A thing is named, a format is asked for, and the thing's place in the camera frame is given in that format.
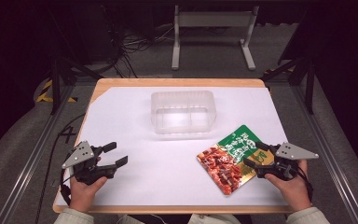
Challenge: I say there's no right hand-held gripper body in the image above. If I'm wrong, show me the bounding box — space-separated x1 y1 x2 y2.
255 141 320 182

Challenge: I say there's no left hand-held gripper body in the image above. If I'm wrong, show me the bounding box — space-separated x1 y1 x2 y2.
62 140 117 187

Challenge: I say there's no green and red snack packet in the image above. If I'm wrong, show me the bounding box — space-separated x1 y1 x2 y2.
196 124 276 196

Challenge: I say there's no person's right hand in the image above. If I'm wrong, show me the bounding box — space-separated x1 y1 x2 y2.
264 160 312 213

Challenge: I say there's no person's left hand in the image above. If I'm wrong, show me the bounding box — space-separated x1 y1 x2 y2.
69 176 108 214

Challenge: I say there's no white paper sheet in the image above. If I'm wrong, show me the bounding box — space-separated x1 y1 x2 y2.
55 86 291 207

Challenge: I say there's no person's light clothing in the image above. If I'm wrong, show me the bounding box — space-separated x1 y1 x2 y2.
116 212 242 224

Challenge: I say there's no black metal stand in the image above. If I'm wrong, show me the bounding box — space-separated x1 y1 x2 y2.
47 55 104 116
260 55 317 115

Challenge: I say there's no yellow and black hazard tape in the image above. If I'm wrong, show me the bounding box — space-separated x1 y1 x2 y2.
35 78 77 104

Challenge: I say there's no clear plastic container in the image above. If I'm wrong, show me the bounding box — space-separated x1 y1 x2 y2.
150 90 217 135

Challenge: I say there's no white metal stand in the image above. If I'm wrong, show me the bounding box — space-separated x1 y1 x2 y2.
171 5 260 71

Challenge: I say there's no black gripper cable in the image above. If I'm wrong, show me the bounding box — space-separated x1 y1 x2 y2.
297 167 314 203
34 113 87 224

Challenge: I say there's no aluminium rail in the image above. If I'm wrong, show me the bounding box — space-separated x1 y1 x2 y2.
0 84 76 224
291 83 358 224

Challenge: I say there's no bundle of black floor cables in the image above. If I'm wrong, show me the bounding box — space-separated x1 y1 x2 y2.
101 6 176 79

